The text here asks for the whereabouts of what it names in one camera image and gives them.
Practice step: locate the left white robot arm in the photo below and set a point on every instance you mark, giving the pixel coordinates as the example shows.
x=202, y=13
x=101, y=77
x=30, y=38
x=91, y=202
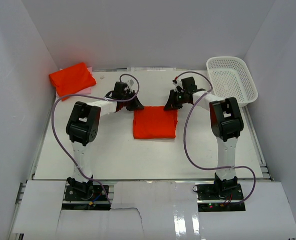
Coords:
x=82, y=129

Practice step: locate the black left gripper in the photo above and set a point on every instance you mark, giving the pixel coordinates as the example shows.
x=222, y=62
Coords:
x=136, y=105

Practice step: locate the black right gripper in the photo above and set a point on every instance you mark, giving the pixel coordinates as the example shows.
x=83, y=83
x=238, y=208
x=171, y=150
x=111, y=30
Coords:
x=172, y=104

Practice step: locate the white perforated plastic basket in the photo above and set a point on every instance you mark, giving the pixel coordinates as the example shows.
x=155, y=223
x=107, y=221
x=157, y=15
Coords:
x=231, y=77

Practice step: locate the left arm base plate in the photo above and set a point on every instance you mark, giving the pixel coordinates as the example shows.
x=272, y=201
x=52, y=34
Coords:
x=94, y=200

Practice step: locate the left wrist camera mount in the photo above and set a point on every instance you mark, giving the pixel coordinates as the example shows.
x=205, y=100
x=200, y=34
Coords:
x=130, y=82

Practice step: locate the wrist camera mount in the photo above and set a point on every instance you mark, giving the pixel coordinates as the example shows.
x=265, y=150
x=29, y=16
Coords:
x=178, y=85
x=130, y=82

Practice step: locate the aluminium frame rail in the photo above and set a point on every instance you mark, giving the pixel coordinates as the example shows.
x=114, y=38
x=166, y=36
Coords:
x=11, y=235

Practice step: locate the orange t-shirt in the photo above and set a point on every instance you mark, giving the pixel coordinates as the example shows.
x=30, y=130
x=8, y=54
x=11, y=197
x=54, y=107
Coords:
x=153, y=122
x=72, y=80

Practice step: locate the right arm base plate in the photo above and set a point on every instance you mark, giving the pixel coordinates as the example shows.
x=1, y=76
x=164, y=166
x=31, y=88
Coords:
x=209, y=200

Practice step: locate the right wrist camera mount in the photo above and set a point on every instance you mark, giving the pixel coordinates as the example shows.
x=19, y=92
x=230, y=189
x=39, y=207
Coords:
x=178, y=85

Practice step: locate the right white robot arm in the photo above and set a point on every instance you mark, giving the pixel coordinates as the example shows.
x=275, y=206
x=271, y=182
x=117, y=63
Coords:
x=226, y=125

